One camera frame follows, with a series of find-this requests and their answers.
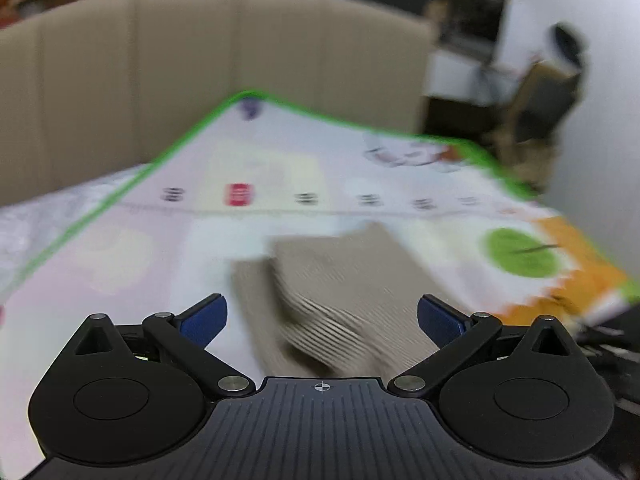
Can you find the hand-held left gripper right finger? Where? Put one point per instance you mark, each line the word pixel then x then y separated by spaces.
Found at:
pixel 440 322

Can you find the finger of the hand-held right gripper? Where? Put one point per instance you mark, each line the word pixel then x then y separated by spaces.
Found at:
pixel 610 334

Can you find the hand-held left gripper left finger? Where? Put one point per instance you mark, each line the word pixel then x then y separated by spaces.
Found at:
pixel 207 320

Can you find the brown striped shirt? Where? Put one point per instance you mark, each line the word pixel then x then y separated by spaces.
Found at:
pixel 345 300

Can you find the printed cartoon play mat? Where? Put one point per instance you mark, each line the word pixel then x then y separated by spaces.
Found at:
pixel 300 220

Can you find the white bed sheet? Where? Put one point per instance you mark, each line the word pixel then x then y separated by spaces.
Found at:
pixel 55 210

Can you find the beige padded headboard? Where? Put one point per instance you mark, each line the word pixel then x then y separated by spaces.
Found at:
pixel 200 80

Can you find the white desk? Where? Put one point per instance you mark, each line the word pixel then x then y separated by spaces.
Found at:
pixel 465 77

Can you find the black monitor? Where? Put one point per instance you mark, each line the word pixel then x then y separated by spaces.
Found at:
pixel 472 20

